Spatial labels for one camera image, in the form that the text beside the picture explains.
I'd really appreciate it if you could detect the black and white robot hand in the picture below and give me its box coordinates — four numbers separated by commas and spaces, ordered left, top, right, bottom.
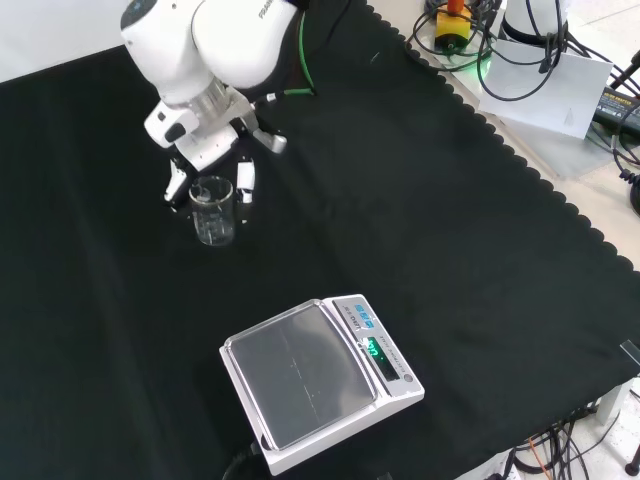
144, 85, 289, 224

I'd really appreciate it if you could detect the clear glass beaker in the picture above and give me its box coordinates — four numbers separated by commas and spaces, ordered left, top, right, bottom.
188, 176, 237, 248

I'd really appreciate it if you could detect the white electronic balance steel pan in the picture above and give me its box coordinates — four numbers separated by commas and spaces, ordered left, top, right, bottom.
218, 293, 426, 477

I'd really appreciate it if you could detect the black bench cloth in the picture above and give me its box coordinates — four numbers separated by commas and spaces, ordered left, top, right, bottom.
0, 0, 640, 480

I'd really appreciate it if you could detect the yellow stop button box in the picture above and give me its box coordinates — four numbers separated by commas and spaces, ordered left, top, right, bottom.
433, 0, 474, 54

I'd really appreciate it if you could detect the pale board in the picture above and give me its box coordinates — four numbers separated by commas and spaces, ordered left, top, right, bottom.
478, 36, 615, 141

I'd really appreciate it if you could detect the black power adapter yellow label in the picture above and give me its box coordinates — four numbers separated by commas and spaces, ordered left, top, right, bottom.
591, 86, 640, 135

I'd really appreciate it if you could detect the green cable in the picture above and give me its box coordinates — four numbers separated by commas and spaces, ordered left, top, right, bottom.
284, 11, 317, 97

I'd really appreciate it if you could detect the black cable loop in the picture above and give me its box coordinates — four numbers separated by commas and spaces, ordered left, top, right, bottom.
476, 19, 569, 103

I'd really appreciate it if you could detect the black balance power cable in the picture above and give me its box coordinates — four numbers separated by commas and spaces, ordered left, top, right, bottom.
221, 438, 267, 480

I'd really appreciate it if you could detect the grey base plate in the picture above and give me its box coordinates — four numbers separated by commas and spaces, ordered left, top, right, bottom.
519, 119, 624, 180

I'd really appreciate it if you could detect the orange cable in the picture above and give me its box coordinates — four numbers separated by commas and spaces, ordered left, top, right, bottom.
528, 433, 547, 474

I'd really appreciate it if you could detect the black cable bundle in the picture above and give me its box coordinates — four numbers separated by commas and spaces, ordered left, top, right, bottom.
509, 399, 640, 480

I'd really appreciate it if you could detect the white bench bracket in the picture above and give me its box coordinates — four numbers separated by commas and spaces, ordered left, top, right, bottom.
596, 375, 640, 427

